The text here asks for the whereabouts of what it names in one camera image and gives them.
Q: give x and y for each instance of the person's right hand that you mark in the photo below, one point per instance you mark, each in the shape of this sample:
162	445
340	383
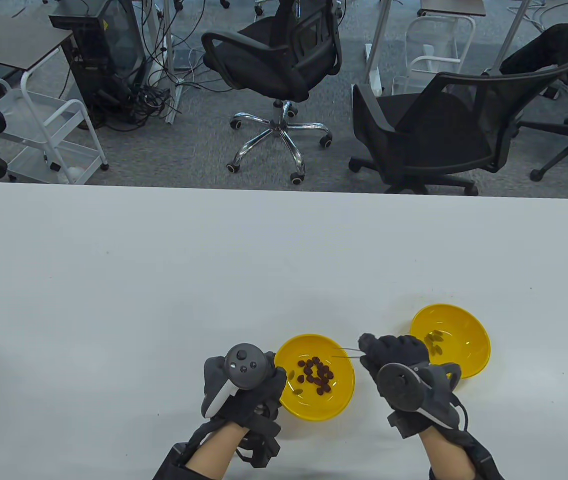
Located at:
399	350

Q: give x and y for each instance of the person's left hand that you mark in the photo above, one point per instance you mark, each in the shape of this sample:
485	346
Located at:
263	400

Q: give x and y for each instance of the silver metal tweezers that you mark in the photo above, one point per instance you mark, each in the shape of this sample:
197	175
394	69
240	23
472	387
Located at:
354	356

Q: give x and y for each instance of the yellow plastic bowl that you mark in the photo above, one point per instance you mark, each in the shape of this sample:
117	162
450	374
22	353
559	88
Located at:
324	407
464	350

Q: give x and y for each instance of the pile of dark red raisins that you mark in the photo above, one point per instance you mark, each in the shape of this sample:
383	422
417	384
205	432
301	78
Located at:
321	372

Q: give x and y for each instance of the person's left forearm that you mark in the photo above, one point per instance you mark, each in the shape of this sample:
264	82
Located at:
213	454

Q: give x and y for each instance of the person's right forearm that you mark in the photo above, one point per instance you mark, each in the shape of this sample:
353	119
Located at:
449	457

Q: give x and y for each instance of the black mesh office chair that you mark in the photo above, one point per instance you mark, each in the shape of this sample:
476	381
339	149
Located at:
439	130

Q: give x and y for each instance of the white desk leg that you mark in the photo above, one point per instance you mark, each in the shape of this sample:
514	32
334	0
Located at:
167	40
375	65

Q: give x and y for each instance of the white power strip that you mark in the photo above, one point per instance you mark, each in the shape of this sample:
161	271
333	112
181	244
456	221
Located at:
173	107

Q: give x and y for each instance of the black office chair chrome base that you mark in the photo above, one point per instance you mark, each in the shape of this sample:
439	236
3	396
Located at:
263	65

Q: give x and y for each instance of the white metal pole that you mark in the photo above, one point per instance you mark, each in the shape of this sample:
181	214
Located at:
511	35

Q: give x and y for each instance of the small dark top table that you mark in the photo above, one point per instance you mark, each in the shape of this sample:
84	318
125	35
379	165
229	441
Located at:
454	6
8	42

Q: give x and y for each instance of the black computer tower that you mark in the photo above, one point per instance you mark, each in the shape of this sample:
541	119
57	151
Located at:
98	60

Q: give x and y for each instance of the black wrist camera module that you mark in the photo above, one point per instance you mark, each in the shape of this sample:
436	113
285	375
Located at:
171	465

